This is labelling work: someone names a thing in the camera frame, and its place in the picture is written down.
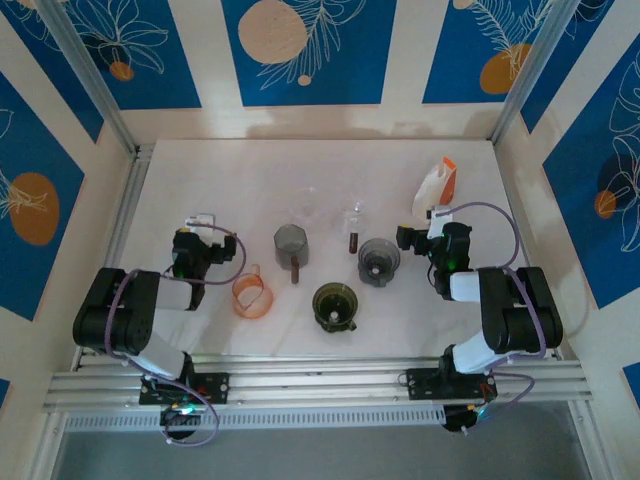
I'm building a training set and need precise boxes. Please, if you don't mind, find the grey plastic dripper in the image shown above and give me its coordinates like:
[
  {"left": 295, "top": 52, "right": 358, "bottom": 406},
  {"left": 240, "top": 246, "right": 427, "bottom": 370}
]
[{"left": 357, "top": 237, "right": 401, "bottom": 289}]

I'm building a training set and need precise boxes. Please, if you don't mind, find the coffee filter pack orange tab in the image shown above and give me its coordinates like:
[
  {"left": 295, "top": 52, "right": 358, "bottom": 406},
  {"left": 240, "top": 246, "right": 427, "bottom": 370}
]
[{"left": 413, "top": 157, "right": 459, "bottom": 221}]

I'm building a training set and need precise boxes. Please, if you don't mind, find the orange translucent carafe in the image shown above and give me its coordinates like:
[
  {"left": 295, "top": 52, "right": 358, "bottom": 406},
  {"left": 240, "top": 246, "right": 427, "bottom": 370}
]
[{"left": 231, "top": 264, "right": 275, "bottom": 320}]

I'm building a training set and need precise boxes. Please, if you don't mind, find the clear glass carafe brown handle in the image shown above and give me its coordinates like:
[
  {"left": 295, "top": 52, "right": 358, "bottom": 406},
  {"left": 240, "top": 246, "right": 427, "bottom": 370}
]
[{"left": 342, "top": 198, "right": 370, "bottom": 254}]

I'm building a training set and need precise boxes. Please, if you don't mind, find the grey carafe brown handle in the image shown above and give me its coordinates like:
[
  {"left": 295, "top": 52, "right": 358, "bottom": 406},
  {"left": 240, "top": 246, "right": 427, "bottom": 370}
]
[{"left": 273, "top": 224, "right": 310, "bottom": 285}]

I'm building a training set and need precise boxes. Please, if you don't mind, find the clear glass cup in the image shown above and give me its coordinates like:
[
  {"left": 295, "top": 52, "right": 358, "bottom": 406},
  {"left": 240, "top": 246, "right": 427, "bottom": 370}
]
[{"left": 294, "top": 185, "right": 321, "bottom": 221}]

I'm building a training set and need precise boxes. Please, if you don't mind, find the olive green plastic dripper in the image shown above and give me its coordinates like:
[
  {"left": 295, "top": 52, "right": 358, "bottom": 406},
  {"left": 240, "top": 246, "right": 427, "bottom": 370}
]
[{"left": 312, "top": 282, "right": 360, "bottom": 335}]

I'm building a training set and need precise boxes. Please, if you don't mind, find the black controller board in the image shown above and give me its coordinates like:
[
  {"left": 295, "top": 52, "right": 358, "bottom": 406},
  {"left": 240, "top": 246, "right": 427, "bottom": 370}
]
[
  {"left": 159, "top": 405, "right": 201, "bottom": 444},
  {"left": 442, "top": 404, "right": 494, "bottom": 436}
]

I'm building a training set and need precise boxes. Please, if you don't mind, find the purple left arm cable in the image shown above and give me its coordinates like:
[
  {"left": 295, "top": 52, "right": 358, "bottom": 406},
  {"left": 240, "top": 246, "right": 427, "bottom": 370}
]
[{"left": 107, "top": 224, "right": 247, "bottom": 447}]

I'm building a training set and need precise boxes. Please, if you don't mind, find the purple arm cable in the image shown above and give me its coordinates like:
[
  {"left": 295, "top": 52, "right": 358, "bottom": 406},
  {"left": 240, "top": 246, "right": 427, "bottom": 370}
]
[
  {"left": 107, "top": 224, "right": 247, "bottom": 447},
  {"left": 447, "top": 200, "right": 547, "bottom": 436}
]

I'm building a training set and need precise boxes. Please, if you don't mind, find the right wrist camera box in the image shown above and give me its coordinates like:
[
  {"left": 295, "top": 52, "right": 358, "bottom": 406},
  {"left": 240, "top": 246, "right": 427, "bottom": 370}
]
[{"left": 426, "top": 204, "right": 454, "bottom": 240}]

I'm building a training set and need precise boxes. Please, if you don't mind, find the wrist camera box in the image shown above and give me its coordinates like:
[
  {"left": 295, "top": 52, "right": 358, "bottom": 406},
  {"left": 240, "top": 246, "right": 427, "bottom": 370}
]
[
  {"left": 183, "top": 213, "right": 217, "bottom": 234},
  {"left": 426, "top": 204, "right": 454, "bottom": 240}
]

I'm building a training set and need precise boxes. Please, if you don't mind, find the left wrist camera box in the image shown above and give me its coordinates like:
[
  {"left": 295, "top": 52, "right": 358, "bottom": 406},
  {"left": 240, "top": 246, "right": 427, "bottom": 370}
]
[{"left": 183, "top": 213, "right": 217, "bottom": 234}]

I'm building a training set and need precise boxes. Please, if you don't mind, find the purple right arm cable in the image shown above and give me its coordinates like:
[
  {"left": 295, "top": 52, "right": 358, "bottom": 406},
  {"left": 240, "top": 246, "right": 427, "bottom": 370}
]
[{"left": 447, "top": 200, "right": 547, "bottom": 436}]

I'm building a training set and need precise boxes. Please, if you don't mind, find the aluminium side rail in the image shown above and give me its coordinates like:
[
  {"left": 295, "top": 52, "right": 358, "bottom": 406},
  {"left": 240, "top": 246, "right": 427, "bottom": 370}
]
[{"left": 74, "top": 143, "right": 156, "bottom": 371}]

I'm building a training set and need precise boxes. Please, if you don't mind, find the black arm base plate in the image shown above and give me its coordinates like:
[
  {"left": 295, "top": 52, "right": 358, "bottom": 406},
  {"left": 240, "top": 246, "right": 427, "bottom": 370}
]
[
  {"left": 405, "top": 367, "right": 499, "bottom": 401},
  {"left": 138, "top": 372, "right": 231, "bottom": 405}
]

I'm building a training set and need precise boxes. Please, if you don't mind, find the aluminium rail frame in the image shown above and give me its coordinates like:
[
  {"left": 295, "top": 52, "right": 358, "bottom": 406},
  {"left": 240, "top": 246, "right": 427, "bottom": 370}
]
[{"left": 42, "top": 355, "right": 594, "bottom": 414}]

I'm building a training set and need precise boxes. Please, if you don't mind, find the white slotted cable duct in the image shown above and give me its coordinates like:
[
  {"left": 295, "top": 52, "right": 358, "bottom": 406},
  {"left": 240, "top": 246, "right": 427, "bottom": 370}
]
[{"left": 64, "top": 404, "right": 446, "bottom": 432}]

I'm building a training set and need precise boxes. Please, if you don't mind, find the aluminium corner post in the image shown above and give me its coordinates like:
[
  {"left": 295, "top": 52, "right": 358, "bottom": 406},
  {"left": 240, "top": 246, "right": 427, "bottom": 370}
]
[
  {"left": 488, "top": 0, "right": 582, "bottom": 147},
  {"left": 37, "top": 0, "right": 140, "bottom": 155}
]

